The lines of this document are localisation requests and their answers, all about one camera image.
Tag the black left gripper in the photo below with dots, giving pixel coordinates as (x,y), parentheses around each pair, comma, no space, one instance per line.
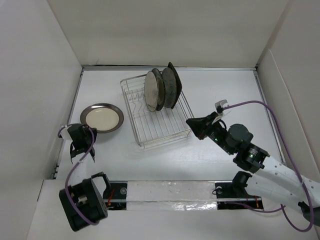
(94,131)

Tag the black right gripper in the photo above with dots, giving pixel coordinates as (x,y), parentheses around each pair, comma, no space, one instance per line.
(202,125)

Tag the beige plate with brown rim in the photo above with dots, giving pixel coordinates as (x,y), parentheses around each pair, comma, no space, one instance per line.
(105,117)

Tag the black square floral plate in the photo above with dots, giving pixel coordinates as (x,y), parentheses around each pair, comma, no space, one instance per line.
(178,84)

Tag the grey round deer plate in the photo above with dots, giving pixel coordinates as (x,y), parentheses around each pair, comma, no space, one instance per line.
(170,85)

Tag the black rimmed striped round plate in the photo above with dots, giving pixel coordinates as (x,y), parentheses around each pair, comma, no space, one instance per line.
(161,89)

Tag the beige plate with tree pattern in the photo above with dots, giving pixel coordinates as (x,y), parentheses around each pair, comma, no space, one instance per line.
(151,91)

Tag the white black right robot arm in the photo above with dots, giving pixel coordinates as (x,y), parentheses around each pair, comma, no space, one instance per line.
(261,174)

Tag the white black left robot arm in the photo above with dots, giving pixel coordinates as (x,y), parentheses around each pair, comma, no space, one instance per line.
(82,196)

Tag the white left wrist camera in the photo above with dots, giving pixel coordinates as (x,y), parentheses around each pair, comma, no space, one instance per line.
(64,134)

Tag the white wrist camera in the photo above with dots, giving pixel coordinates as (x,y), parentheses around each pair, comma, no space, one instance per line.
(220,106)
(64,134)

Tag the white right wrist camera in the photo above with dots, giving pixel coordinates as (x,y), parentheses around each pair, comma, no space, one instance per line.
(220,106)

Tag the silver wire dish rack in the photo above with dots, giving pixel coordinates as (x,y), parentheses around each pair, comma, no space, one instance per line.
(154,128)

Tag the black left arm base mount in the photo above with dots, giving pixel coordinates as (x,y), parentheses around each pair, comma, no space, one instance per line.
(115,196)

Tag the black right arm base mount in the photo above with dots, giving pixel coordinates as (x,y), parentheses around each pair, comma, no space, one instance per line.
(228,199)

